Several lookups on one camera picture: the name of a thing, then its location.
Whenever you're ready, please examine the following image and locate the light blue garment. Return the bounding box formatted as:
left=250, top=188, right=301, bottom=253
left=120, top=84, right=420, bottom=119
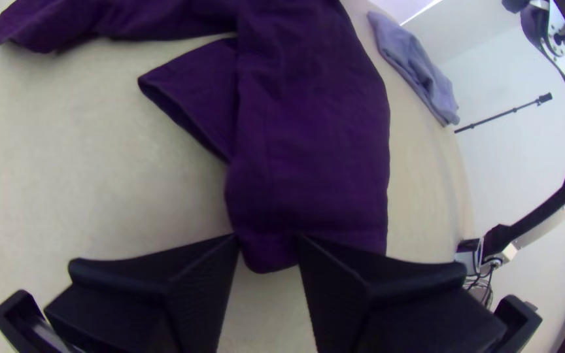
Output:
left=366, top=10, right=461, bottom=128

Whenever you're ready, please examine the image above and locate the black tripod stand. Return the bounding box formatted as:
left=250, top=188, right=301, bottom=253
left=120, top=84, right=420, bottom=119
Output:
left=454, top=92, right=554, bottom=134

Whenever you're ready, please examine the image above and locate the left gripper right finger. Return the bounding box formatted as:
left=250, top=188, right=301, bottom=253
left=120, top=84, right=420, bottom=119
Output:
left=296, top=234, right=507, bottom=353

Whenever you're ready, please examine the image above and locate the dark t-shirt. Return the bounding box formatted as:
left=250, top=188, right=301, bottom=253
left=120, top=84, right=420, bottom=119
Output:
left=0, top=0, right=391, bottom=274

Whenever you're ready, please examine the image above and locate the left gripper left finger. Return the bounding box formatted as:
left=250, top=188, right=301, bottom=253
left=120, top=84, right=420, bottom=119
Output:
left=44, top=233, right=240, bottom=353

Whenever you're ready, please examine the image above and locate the black cable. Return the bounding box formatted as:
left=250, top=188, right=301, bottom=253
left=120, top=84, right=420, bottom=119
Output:
left=464, top=264, right=495, bottom=309

